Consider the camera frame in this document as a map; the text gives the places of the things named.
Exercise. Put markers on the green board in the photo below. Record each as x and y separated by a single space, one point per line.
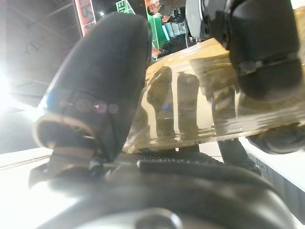
156 31

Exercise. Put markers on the person in dark jacket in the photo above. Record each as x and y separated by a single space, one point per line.
175 45

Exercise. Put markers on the person with glasses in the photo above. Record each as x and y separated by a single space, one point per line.
153 8

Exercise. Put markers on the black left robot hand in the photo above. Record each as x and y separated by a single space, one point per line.
107 71

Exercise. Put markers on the white fridge drawer steel front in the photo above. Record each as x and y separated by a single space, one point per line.
278 159

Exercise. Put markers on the yellow tea bottle white cap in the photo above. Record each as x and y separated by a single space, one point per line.
186 100

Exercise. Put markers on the red white banner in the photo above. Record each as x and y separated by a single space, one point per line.
87 16

